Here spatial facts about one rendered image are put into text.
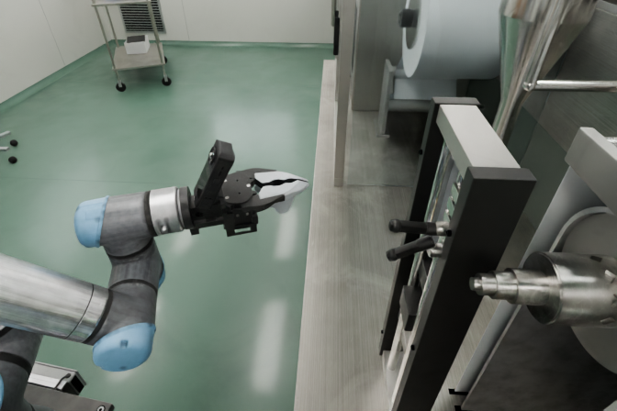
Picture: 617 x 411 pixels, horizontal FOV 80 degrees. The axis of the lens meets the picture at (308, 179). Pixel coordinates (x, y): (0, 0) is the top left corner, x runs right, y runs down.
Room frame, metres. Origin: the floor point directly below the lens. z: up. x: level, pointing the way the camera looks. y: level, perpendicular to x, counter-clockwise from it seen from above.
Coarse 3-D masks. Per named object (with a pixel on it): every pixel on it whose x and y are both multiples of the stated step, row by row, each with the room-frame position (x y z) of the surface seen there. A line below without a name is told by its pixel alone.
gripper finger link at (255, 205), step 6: (252, 198) 0.46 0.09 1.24; (258, 198) 0.46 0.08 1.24; (264, 198) 0.46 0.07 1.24; (270, 198) 0.46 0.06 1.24; (276, 198) 0.46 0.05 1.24; (282, 198) 0.47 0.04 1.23; (246, 204) 0.44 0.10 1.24; (252, 204) 0.44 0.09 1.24; (258, 204) 0.44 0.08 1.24; (264, 204) 0.44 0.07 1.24; (270, 204) 0.45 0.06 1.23; (246, 210) 0.44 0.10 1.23; (252, 210) 0.44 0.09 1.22; (258, 210) 0.44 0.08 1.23
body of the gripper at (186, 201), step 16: (240, 176) 0.50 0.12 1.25; (224, 192) 0.46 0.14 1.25; (240, 192) 0.46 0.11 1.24; (256, 192) 0.47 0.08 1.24; (192, 208) 0.45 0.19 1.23; (224, 208) 0.45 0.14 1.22; (240, 208) 0.44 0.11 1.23; (192, 224) 0.43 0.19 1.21; (208, 224) 0.45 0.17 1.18; (224, 224) 0.46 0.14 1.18; (240, 224) 0.46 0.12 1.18; (256, 224) 0.47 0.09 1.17
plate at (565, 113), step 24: (600, 24) 0.83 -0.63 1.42; (576, 48) 0.88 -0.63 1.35; (600, 48) 0.80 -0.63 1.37; (576, 72) 0.84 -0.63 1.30; (600, 72) 0.77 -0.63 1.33; (552, 96) 0.89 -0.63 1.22; (576, 96) 0.81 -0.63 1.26; (600, 96) 0.73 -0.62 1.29; (552, 120) 0.85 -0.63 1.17; (576, 120) 0.77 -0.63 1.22; (600, 120) 0.70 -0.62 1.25
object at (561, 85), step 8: (544, 80) 0.50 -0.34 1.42; (552, 80) 0.50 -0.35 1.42; (560, 80) 0.50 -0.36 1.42; (568, 80) 0.50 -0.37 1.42; (576, 80) 0.50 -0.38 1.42; (528, 88) 0.50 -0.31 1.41; (536, 88) 0.50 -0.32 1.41; (544, 88) 0.50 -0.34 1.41; (552, 88) 0.49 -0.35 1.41; (560, 88) 0.49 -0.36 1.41; (568, 88) 0.49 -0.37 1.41; (576, 88) 0.49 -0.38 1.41; (584, 88) 0.49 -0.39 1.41; (592, 88) 0.49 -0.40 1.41; (600, 88) 0.49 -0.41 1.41; (608, 88) 0.49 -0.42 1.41; (616, 88) 0.49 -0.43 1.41
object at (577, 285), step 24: (528, 264) 0.23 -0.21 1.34; (552, 264) 0.21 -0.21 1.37; (576, 264) 0.21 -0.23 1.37; (600, 264) 0.21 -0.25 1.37; (552, 288) 0.20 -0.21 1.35; (576, 288) 0.19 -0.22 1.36; (600, 288) 0.19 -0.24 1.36; (552, 312) 0.18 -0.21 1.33; (576, 312) 0.18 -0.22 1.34; (600, 312) 0.18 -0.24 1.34
